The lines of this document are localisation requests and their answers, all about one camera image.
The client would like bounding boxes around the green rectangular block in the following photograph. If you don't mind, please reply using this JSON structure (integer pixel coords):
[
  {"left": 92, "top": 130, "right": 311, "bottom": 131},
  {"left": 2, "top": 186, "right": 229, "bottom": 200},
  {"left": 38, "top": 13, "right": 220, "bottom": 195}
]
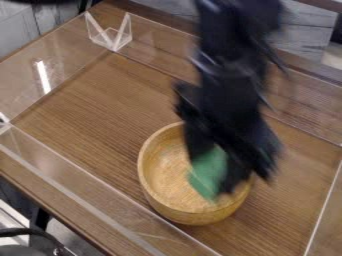
[{"left": 188, "top": 146, "right": 227, "bottom": 201}]

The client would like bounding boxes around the black cable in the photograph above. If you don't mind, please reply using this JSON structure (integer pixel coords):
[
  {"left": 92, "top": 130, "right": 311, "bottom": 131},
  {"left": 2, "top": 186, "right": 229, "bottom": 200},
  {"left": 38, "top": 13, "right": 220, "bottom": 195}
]
[{"left": 0, "top": 227, "right": 68, "bottom": 256}]

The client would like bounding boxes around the brown wooden bowl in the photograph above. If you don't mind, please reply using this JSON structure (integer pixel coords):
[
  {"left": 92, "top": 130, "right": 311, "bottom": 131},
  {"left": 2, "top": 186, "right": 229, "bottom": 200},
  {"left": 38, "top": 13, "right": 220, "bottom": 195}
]
[{"left": 137, "top": 122, "right": 253, "bottom": 226}]

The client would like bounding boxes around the clear acrylic corner bracket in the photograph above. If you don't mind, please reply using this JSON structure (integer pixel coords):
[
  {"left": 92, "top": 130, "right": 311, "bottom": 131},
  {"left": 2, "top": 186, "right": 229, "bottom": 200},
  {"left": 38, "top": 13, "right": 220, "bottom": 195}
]
[{"left": 84, "top": 12, "right": 132, "bottom": 52}]

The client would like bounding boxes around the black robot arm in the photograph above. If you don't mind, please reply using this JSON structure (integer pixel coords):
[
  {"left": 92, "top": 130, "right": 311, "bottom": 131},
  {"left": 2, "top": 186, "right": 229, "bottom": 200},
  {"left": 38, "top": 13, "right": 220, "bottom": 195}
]
[{"left": 173, "top": 0, "right": 283, "bottom": 200}]

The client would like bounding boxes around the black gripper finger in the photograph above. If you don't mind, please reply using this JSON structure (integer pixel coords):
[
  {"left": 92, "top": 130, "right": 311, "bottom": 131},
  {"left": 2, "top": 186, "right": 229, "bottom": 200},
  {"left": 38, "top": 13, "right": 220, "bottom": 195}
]
[
  {"left": 219, "top": 151, "right": 251, "bottom": 194},
  {"left": 184, "top": 123, "right": 213, "bottom": 163}
]

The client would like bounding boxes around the black table leg frame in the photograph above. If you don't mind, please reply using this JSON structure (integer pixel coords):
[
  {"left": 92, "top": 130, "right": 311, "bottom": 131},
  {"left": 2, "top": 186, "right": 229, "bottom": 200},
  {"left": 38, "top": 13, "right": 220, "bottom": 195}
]
[{"left": 26, "top": 206, "right": 78, "bottom": 256}]

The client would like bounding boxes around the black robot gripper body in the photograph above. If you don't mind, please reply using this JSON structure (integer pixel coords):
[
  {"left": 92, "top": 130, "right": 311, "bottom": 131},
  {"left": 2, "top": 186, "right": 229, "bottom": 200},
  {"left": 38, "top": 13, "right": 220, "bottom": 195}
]
[{"left": 172, "top": 63, "right": 285, "bottom": 181}]

